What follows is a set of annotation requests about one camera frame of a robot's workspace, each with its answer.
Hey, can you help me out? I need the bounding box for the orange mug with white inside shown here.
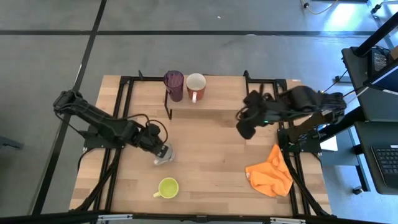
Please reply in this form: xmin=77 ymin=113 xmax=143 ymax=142
xmin=185 ymin=73 xmax=207 ymax=104

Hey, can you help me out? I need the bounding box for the black electronics box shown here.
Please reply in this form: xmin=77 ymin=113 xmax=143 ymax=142
xmin=368 ymin=46 xmax=391 ymax=78

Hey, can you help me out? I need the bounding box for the black keyboard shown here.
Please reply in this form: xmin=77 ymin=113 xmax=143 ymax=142
xmin=371 ymin=144 xmax=398 ymax=189

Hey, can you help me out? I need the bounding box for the wooden shelf with black legs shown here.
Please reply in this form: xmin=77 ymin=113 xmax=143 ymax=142
xmin=164 ymin=70 xmax=251 ymax=121

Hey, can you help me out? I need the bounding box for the yellow floor cable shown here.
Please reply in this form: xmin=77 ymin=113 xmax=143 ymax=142
xmin=299 ymin=0 xmax=340 ymax=16

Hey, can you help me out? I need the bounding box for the yellow-green mug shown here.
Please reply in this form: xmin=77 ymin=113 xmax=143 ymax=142
xmin=152 ymin=177 xmax=180 ymax=200

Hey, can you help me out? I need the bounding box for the dark flat monitor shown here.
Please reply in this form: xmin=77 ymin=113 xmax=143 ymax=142
xmin=363 ymin=58 xmax=398 ymax=96

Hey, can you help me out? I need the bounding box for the black cable bundle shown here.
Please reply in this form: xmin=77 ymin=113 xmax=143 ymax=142
xmin=282 ymin=146 xmax=330 ymax=217
xmin=74 ymin=148 xmax=122 ymax=212

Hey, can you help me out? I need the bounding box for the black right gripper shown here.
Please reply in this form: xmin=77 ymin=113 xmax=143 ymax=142
xmin=235 ymin=90 xmax=287 ymax=140

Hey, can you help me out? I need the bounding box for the black aluminium frame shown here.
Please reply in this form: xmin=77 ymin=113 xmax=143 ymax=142
xmin=70 ymin=70 xmax=172 ymax=215
xmin=242 ymin=70 xmax=332 ymax=217

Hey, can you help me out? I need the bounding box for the purple plastic tumbler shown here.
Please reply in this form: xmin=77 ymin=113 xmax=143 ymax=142
xmin=163 ymin=70 xmax=185 ymax=103

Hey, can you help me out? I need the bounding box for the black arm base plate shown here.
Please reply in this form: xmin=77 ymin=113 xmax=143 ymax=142
xmin=83 ymin=125 xmax=129 ymax=149
xmin=277 ymin=128 xmax=323 ymax=153

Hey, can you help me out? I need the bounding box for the white patterned mug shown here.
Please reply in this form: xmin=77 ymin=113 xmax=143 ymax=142
xmin=153 ymin=143 xmax=175 ymax=166

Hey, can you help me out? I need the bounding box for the black slanted pole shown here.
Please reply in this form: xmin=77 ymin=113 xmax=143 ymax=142
xmin=353 ymin=11 xmax=398 ymax=58

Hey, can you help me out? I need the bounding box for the black desk with keyboard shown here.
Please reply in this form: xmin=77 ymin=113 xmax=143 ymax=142
xmin=353 ymin=120 xmax=398 ymax=195

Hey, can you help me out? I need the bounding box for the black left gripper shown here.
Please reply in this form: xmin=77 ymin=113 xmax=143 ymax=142
xmin=133 ymin=123 xmax=171 ymax=159

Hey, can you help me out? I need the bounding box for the orange cloth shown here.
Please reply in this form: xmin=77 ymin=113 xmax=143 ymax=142
xmin=244 ymin=143 xmax=294 ymax=198

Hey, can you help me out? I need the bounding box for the black table edge crossbar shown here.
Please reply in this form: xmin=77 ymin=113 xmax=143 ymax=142
xmin=0 ymin=210 xmax=398 ymax=224

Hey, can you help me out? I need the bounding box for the black desk with monitor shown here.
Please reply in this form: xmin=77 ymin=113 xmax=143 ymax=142
xmin=341 ymin=46 xmax=398 ymax=123

